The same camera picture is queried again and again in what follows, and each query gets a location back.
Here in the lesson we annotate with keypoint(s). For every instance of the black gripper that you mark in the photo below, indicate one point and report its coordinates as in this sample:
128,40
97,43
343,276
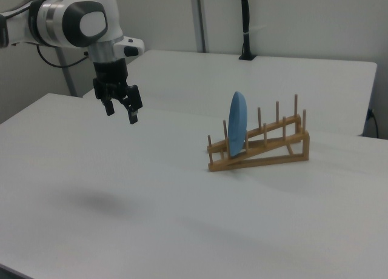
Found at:
109,75

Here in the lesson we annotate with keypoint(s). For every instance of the blue plate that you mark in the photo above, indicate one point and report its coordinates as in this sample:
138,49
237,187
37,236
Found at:
238,124

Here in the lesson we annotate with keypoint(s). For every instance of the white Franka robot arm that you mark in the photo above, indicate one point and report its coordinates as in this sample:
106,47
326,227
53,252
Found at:
57,15

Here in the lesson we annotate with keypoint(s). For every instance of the wooden plate rack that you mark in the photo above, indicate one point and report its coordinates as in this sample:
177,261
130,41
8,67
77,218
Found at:
260,157

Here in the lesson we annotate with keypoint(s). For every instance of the black stand pole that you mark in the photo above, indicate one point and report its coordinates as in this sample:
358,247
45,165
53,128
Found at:
246,21

